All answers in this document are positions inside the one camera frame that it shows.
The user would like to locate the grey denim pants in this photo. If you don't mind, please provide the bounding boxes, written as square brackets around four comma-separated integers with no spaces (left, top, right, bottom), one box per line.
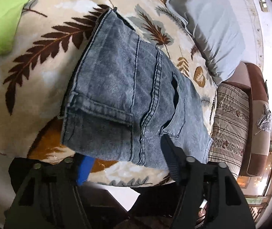
[60,9,212,170]

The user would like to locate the striped beige floral pillow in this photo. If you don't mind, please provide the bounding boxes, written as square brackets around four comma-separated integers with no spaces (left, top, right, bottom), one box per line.
[208,83,250,179]

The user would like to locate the brown wooden headboard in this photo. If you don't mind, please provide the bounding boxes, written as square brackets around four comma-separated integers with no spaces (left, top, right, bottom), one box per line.
[159,0,272,178]

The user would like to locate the beige leaf pattern blanket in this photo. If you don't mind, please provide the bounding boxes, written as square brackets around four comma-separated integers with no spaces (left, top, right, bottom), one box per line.
[0,0,219,188]

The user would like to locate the light grey pillow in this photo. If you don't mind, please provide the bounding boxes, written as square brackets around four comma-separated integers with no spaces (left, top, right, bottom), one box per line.
[166,0,245,85]

